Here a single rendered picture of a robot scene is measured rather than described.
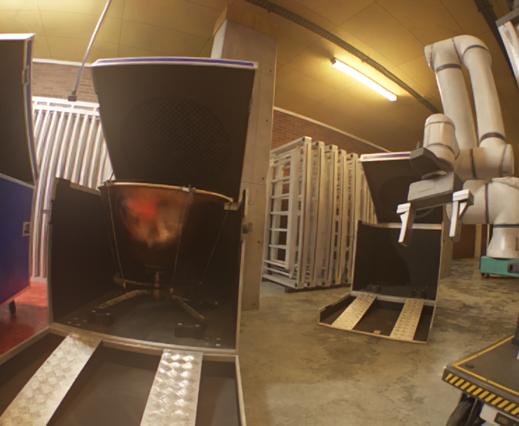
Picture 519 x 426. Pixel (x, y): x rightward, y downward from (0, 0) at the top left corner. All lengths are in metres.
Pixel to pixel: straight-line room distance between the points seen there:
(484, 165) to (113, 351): 1.64
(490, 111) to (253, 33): 2.79
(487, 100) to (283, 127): 4.92
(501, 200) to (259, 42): 2.84
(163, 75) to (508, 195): 1.78
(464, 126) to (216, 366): 1.48
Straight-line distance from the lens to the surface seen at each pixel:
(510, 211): 1.06
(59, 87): 4.97
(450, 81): 1.17
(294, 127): 5.75
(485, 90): 0.99
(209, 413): 1.19
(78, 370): 1.30
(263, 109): 2.86
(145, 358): 1.44
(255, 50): 3.18
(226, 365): 1.39
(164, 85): 1.77
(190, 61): 1.68
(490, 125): 0.88
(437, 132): 0.74
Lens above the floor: 0.77
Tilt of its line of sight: 4 degrees up
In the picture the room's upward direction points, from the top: 4 degrees clockwise
